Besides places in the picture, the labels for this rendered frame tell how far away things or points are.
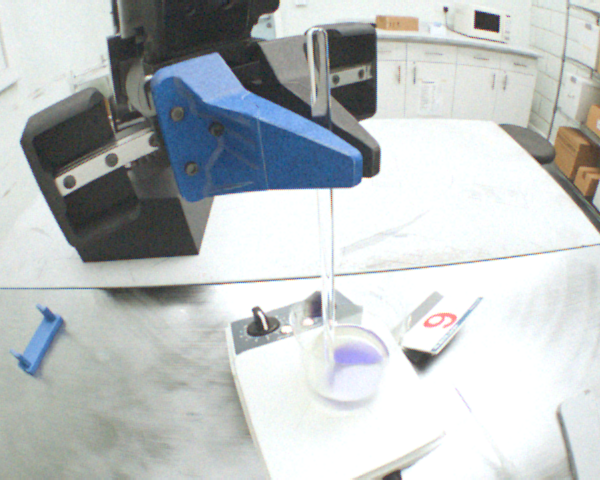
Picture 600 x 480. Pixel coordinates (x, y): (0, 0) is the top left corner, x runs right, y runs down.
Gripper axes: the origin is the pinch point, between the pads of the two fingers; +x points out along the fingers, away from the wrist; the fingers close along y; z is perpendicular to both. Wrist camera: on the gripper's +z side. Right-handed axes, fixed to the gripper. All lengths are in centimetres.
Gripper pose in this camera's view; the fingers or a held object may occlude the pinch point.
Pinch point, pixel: (295, 132)
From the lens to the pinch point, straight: 12.4
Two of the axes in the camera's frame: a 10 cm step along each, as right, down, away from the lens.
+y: 7.9, -4.5, 4.2
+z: -0.8, -7.5, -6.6
